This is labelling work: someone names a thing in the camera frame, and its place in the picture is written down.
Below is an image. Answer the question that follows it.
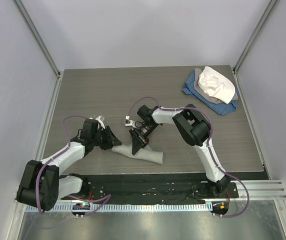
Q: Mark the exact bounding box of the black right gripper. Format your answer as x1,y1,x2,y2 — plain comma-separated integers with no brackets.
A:
130,122,158,155

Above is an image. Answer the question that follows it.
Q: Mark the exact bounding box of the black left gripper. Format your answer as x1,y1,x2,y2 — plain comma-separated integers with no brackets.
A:
91,125,121,150

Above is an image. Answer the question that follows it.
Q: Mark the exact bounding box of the grey cloth napkin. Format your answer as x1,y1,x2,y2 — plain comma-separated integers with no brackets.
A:
111,144,164,165

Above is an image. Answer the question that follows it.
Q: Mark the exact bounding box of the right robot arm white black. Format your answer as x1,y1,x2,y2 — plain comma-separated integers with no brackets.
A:
129,104,231,198

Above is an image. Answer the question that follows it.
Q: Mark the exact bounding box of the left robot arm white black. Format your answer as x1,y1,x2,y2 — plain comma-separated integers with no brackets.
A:
16,117,122,214

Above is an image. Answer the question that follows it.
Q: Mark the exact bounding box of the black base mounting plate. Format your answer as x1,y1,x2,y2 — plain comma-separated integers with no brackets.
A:
57,173,240,205

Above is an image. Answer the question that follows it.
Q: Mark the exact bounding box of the blue checked cloth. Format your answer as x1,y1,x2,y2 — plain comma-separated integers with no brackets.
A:
182,71,238,116

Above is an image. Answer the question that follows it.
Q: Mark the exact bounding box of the beige grey cloth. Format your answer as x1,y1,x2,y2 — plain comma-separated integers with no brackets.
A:
193,67,239,104

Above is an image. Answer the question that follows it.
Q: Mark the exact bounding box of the white cloth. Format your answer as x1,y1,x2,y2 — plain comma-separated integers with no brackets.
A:
197,66,236,104

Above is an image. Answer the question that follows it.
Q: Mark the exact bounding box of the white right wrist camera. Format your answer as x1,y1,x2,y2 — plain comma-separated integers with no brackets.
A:
124,115,136,128

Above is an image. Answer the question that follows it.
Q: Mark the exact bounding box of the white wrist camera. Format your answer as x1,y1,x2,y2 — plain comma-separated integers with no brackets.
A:
89,115,106,130
124,115,136,128

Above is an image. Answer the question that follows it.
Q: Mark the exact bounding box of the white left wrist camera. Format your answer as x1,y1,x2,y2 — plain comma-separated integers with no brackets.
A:
89,115,106,130

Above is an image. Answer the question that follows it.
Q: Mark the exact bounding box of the white slotted cable duct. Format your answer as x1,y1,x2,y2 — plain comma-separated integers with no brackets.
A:
25,202,213,213

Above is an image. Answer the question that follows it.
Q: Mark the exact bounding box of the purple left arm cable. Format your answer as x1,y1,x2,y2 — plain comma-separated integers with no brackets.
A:
36,115,113,218

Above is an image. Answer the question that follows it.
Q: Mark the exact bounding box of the left aluminium frame post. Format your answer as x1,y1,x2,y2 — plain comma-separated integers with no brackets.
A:
12,0,62,77

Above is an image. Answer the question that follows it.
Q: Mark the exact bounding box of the aluminium frame post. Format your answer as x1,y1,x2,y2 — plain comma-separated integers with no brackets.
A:
12,0,62,77
232,0,281,73

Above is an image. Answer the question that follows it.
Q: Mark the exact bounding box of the front aluminium frame rail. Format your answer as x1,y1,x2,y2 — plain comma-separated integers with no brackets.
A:
14,180,286,202

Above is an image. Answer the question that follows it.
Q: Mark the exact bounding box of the right aluminium frame post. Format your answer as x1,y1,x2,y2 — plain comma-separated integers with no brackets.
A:
232,0,281,73

